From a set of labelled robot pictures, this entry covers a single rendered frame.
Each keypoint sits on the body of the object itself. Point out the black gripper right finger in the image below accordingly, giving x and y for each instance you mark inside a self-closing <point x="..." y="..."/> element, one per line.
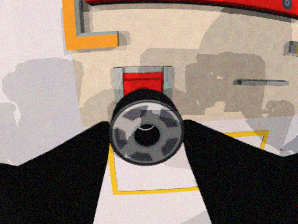
<point x="240" y="183"/>

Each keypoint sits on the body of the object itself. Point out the yellow rectangular outline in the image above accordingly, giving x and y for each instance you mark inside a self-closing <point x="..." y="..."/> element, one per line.
<point x="112" y="171"/>

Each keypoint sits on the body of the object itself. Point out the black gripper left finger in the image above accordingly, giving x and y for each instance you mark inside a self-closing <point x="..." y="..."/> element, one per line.
<point x="60" y="186"/>

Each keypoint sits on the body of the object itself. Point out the black rubber tyre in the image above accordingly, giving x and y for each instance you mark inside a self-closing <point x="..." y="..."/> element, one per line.
<point x="152" y="147"/>

